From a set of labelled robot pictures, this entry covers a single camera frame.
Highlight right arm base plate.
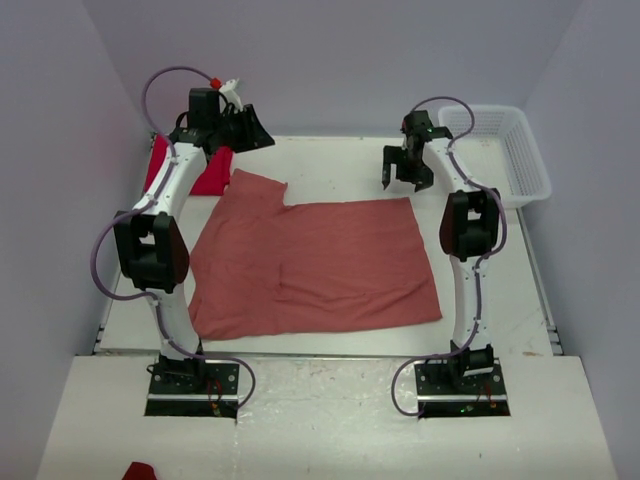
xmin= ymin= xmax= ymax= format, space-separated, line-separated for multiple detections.
xmin=414 ymin=360 xmax=511 ymax=419

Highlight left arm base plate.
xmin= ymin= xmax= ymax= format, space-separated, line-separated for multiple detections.
xmin=144 ymin=356 xmax=239 ymax=419

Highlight folded red t shirt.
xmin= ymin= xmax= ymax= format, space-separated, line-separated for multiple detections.
xmin=144 ymin=137 xmax=234 ymax=196

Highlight red cloth at bottom edge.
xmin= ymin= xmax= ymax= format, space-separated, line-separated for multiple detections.
xmin=122 ymin=462 xmax=157 ymax=480

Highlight white plastic basket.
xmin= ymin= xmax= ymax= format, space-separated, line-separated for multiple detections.
xmin=438 ymin=105 xmax=552 ymax=209

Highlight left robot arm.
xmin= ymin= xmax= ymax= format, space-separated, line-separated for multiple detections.
xmin=113 ymin=80 xmax=275 ymax=393

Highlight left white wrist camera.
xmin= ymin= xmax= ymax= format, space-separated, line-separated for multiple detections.
xmin=219 ymin=79 xmax=244 ymax=110

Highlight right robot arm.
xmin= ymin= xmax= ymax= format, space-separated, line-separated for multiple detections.
xmin=381 ymin=110 xmax=504 ymax=393

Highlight salmon pink t shirt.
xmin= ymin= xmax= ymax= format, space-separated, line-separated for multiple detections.
xmin=189 ymin=170 xmax=441 ymax=340

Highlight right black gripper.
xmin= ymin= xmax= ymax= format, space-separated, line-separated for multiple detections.
xmin=383 ymin=146 xmax=434 ymax=193

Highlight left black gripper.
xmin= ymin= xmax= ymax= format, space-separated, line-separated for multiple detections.
xmin=211 ymin=104 xmax=274 ymax=154

